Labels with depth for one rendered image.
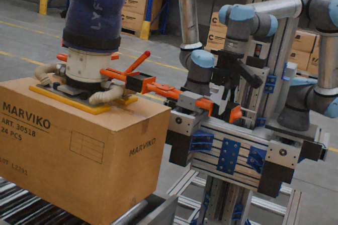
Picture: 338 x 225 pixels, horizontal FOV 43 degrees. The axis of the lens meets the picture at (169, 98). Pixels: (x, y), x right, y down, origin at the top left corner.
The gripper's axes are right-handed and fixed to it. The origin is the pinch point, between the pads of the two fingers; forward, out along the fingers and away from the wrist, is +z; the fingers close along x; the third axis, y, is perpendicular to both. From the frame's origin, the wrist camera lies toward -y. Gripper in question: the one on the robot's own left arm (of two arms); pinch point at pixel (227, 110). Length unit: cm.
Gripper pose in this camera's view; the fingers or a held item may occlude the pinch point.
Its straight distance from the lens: 148.6
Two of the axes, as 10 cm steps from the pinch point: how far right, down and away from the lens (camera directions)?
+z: -1.7, 9.4, 3.0
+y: -8.6, -2.8, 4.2
